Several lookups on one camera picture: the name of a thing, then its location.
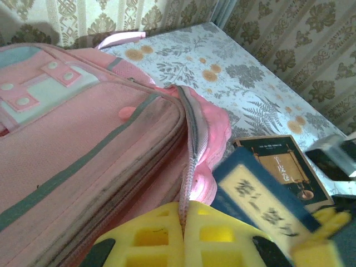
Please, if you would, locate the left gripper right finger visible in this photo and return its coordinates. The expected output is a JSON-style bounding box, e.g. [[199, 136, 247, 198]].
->
[[183, 200, 291, 267]]

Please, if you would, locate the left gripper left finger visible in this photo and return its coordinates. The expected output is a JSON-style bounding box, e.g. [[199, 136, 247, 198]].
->
[[80, 201, 186, 267]]

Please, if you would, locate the blue book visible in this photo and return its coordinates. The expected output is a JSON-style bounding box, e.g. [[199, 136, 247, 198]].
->
[[212, 146, 321, 246]]

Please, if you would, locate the pink student backpack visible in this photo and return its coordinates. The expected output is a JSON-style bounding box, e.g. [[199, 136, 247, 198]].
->
[[0, 31, 232, 267]]

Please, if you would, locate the aluminium frame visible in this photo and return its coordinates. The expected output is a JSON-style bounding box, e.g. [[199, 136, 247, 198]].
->
[[211, 0, 241, 28]]

